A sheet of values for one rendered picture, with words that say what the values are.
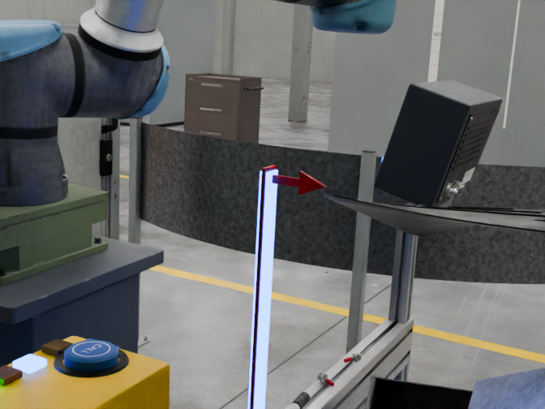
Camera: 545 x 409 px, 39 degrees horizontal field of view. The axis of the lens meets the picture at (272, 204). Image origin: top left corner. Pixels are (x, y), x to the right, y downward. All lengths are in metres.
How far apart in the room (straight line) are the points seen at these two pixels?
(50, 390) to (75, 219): 0.55
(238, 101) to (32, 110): 6.45
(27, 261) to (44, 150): 0.15
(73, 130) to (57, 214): 1.64
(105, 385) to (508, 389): 0.36
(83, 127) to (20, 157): 1.70
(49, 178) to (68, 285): 0.15
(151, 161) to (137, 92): 2.00
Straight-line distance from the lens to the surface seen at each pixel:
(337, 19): 0.68
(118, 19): 1.05
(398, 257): 1.29
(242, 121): 7.52
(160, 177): 3.03
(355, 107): 7.27
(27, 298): 0.96
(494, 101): 1.46
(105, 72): 1.07
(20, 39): 1.02
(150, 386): 0.59
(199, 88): 7.66
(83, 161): 2.75
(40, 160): 1.05
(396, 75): 7.11
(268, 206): 0.76
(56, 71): 1.04
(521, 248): 2.68
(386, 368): 1.25
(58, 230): 1.07
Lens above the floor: 1.32
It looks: 12 degrees down
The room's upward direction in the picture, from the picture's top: 3 degrees clockwise
